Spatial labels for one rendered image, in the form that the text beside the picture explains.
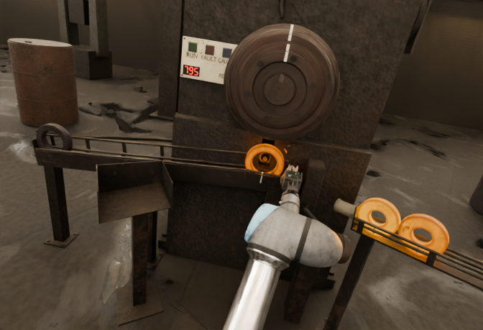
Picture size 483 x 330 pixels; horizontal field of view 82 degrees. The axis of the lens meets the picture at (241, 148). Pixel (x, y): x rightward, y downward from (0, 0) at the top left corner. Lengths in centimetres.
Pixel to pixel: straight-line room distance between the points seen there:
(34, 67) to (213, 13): 259
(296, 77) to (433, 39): 697
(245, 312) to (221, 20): 111
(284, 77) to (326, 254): 63
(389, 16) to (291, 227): 97
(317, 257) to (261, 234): 14
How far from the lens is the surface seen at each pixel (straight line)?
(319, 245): 72
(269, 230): 72
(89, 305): 167
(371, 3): 135
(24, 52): 364
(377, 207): 122
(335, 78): 118
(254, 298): 72
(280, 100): 108
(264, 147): 126
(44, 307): 173
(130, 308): 162
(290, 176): 117
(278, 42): 113
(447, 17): 805
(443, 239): 121
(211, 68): 133
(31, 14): 995
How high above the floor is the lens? 129
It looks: 22 degrees down
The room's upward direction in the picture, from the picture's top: 9 degrees clockwise
